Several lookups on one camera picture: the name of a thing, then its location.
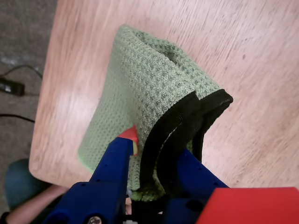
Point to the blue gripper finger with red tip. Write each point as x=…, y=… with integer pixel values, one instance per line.
x=194, y=179
x=114, y=161

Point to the green waffle cloth black trim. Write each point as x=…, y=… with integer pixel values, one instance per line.
x=140, y=77

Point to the person's bare forearm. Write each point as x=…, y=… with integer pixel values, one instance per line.
x=30, y=205

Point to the teal blue fabric object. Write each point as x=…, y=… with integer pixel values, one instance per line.
x=21, y=182

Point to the black floor power adapter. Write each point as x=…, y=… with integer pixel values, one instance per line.
x=12, y=86

